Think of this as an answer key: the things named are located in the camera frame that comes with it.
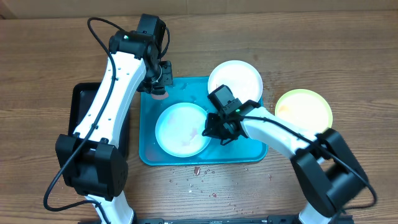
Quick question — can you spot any pink cleaning sponge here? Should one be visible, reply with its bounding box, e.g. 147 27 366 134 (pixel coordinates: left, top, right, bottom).
151 91 169 100

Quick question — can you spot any light blue plastic plate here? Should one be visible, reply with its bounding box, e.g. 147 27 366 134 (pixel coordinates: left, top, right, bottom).
155 103 210 157

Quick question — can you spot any white plastic plate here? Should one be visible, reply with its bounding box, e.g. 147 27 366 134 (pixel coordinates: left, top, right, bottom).
208 60 263 103

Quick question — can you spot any yellow-green plastic plate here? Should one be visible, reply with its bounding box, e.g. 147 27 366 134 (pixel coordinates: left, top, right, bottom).
274 89 333 133

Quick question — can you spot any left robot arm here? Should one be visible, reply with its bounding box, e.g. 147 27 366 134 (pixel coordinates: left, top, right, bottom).
43 14 173 223

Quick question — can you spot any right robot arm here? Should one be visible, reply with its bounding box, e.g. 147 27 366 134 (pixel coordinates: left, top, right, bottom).
202 85 369 223

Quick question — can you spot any black rectangular tray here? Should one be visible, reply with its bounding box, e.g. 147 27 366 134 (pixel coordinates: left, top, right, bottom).
68 82 130 159

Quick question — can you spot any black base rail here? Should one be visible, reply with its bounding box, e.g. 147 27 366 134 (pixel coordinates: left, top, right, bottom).
133 213 355 224

